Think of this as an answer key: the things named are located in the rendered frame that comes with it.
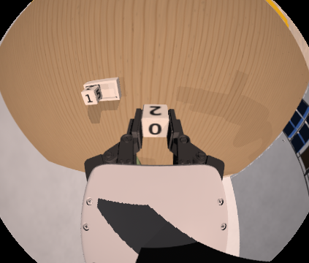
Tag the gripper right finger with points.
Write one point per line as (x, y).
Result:
(184, 152)

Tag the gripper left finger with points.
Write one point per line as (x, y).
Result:
(125, 151)

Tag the beige calendar cube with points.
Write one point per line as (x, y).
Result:
(92, 94)
(155, 120)

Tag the beige rectangular tray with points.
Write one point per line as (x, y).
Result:
(110, 88)

